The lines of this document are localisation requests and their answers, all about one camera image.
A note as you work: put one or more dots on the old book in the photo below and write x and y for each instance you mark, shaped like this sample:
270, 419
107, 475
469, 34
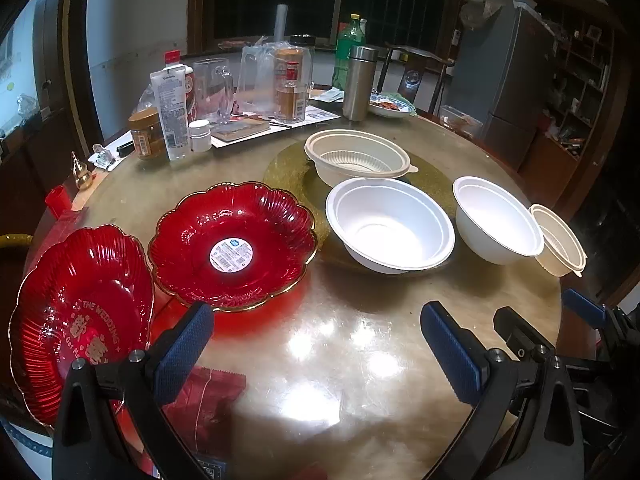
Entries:
239, 129

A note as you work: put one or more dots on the clear plastic container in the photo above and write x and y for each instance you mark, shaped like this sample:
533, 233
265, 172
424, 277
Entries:
459, 122

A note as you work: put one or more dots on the steel thermos flask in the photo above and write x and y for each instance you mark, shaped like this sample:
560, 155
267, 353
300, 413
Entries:
359, 82

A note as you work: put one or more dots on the small red cup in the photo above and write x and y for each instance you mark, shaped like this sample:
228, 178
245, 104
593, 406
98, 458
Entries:
58, 201

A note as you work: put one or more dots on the large beige plastic bowl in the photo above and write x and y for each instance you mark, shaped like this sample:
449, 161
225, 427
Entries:
342, 154

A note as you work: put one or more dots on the white tube bottle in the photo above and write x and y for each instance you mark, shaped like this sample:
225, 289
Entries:
169, 88

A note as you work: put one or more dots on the wooden chair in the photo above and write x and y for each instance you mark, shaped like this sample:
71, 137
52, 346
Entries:
418, 61

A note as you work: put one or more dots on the red white liquor box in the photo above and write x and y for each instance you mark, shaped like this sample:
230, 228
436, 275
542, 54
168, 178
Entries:
173, 58

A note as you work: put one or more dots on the grey refrigerator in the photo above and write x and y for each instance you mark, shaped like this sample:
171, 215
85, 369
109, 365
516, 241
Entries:
501, 76

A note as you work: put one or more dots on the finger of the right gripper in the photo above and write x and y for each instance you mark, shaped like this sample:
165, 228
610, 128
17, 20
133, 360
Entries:
525, 342
593, 314

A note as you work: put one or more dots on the liquor bottle in clear box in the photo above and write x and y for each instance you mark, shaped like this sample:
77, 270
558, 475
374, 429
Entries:
291, 82

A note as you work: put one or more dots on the large white foam bowl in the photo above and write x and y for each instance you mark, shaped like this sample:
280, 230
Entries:
390, 226

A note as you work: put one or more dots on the brown lidded jar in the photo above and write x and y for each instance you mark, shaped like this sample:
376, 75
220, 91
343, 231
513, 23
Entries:
147, 133

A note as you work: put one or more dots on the green soda bottle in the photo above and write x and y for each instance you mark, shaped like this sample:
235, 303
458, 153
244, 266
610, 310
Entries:
351, 35

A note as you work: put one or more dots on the gold glitter turntable mat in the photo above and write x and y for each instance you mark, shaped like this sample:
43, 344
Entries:
293, 171

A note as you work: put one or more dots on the red wedding plate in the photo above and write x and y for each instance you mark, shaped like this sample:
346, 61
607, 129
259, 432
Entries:
88, 297

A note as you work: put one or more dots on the blue white food dish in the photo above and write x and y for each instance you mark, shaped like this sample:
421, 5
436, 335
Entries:
389, 106

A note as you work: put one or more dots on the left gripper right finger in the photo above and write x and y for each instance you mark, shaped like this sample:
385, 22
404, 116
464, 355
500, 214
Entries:
524, 421

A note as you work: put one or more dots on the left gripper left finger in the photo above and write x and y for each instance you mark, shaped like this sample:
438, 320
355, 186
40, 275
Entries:
88, 443

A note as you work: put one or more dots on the glass pitcher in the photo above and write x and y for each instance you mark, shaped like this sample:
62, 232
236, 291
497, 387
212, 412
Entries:
213, 90

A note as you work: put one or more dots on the small white pill bottle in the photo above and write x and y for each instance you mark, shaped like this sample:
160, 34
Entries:
200, 137

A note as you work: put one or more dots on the red plate with label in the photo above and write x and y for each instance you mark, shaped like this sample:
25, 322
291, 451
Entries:
234, 246

